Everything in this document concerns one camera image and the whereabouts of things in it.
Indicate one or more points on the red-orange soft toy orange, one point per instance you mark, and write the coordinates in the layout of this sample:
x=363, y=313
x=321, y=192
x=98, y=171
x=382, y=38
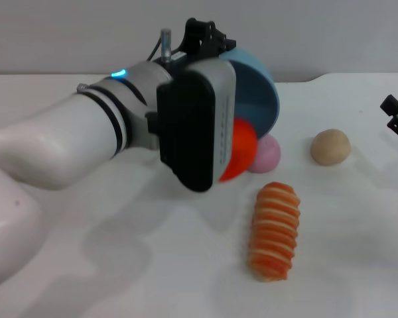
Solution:
x=242, y=149

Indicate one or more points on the orange white striped bread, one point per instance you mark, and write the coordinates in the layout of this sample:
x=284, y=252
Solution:
x=273, y=232

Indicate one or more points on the pink round bun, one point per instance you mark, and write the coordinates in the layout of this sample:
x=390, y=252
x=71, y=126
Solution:
x=268, y=157

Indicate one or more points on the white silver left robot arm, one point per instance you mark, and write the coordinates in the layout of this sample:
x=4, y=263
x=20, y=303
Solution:
x=53, y=142

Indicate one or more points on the beige round bun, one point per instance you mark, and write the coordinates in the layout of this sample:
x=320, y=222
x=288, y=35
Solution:
x=330, y=147

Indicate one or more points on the blue bowl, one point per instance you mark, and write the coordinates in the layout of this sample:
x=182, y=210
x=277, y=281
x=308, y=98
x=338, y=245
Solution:
x=255, y=99

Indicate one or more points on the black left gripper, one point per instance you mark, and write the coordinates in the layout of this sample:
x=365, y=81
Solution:
x=202, y=39

